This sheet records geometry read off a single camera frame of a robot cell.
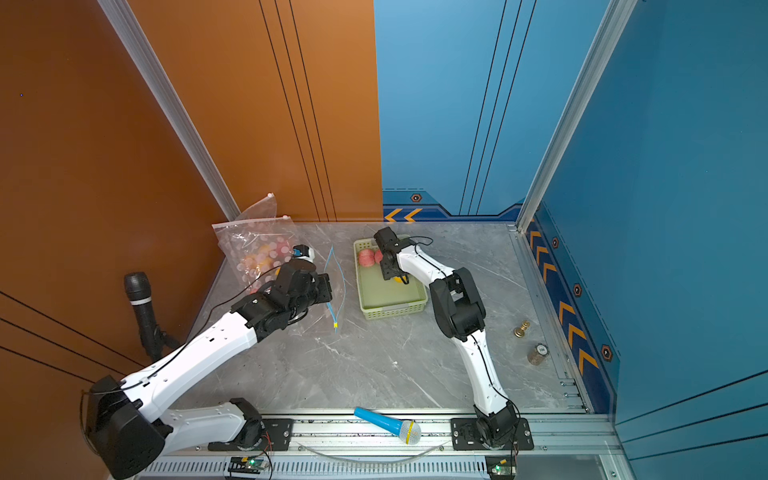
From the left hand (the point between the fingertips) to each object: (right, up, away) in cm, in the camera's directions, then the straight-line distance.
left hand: (332, 276), depth 80 cm
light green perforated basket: (+13, -8, +15) cm, 22 cm away
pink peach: (+7, +4, +23) cm, 25 cm away
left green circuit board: (-18, -45, -9) cm, 49 cm away
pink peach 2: (+11, +5, +24) cm, 27 cm away
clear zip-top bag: (-32, +22, +31) cm, 50 cm away
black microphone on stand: (-40, -2, -14) cm, 43 cm away
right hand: (+19, 0, +25) cm, 31 cm away
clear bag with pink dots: (-28, +8, +18) cm, 34 cm away
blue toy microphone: (+20, -36, -9) cm, 43 cm away
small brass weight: (+55, -18, +10) cm, 58 cm away
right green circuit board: (+43, -45, -9) cm, 63 cm away
